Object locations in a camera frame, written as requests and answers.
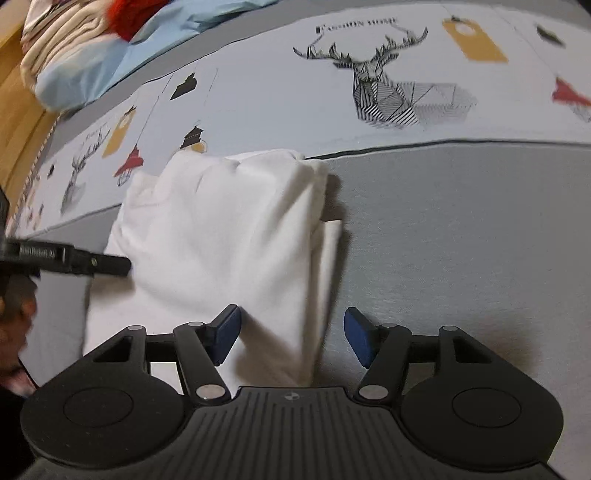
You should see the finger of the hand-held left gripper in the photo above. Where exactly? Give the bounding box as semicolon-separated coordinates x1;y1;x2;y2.
67;247;133;278

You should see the grey printed bed sheet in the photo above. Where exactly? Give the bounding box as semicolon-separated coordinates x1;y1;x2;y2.
0;0;591;480

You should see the cream folded blanket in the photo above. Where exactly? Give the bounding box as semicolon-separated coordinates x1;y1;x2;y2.
20;0;122;92

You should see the red knit blanket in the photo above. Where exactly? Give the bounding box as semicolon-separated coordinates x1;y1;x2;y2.
104;0;161;38

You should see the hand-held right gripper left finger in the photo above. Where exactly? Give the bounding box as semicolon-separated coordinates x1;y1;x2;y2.
83;305;242;407

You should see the white t-shirt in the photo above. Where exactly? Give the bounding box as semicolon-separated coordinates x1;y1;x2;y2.
83;148;346;389

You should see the light blue duvet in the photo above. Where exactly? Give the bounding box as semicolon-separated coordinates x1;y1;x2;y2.
36;0;280;112

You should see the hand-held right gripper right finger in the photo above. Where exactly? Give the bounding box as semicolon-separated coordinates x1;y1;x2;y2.
344;307;502;402

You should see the person's left hand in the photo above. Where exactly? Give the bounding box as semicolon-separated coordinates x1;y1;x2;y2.
0;276;40;398

